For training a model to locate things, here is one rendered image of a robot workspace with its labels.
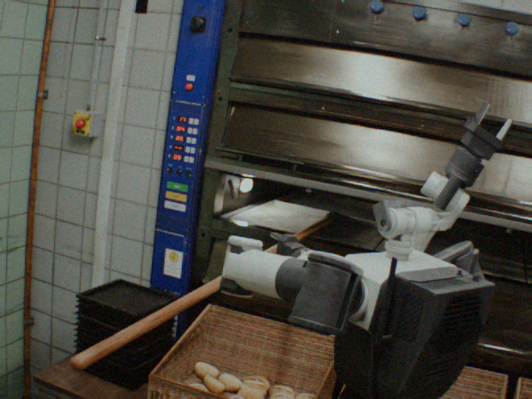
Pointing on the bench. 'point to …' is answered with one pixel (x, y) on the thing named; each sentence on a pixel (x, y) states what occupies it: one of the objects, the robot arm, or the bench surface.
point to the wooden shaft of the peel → (84, 359)
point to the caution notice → (172, 263)
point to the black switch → (198, 24)
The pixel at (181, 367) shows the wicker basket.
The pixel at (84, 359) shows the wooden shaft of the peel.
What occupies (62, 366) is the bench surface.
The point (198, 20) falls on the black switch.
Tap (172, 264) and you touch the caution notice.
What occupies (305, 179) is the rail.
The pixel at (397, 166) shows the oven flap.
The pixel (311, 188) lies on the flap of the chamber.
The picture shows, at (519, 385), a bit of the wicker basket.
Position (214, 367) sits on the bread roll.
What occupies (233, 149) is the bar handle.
